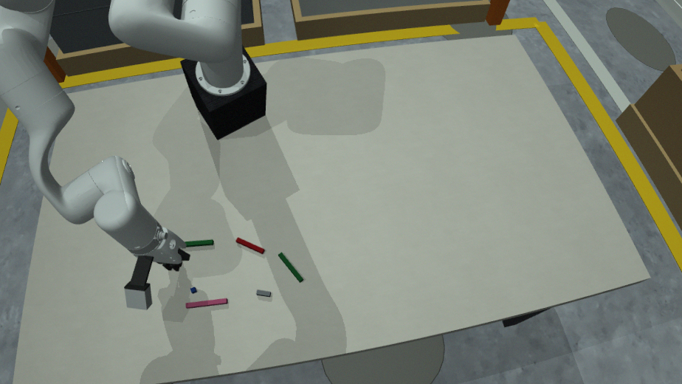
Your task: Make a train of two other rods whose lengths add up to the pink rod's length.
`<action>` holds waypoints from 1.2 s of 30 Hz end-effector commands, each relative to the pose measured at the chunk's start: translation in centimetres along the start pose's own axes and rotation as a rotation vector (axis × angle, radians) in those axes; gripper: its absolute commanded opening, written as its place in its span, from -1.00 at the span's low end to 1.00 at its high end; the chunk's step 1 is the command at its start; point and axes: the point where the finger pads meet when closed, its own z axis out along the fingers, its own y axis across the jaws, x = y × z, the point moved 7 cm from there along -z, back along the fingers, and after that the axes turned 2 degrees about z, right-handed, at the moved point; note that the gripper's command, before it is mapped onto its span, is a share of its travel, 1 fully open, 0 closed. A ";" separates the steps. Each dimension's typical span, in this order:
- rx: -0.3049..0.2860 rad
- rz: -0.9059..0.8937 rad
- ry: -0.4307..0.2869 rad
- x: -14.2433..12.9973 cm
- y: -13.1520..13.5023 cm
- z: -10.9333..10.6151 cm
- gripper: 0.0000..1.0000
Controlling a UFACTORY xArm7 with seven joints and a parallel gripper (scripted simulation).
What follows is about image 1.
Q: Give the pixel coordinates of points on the pink rectangular rod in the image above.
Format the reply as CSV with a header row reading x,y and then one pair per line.
x,y
206,303

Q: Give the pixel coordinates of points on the dark red rod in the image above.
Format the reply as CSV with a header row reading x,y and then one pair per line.
x,y
250,245

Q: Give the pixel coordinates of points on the green rod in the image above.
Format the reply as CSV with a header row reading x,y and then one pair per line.
x,y
291,268
199,243

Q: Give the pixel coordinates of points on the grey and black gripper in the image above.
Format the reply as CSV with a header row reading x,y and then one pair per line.
x,y
169,251

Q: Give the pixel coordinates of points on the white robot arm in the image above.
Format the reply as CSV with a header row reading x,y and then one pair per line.
x,y
207,32

